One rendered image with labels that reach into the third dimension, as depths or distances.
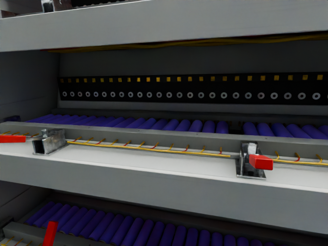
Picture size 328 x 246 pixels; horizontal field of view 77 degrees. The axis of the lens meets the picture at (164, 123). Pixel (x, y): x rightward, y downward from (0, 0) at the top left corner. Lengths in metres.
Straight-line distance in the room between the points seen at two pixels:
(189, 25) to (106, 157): 0.19
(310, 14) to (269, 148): 0.14
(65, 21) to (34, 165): 0.20
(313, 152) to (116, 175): 0.22
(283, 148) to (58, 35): 0.32
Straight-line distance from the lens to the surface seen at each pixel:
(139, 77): 0.42
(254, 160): 0.17
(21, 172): 0.36
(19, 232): 0.48
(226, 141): 0.27
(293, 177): 0.25
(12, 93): 0.50
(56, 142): 0.33
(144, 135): 0.28
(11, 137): 0.29
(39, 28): 0.36
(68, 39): 0.33
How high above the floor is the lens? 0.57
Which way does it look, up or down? 1 degrees up
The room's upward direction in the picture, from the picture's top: 3 degrees clockwise
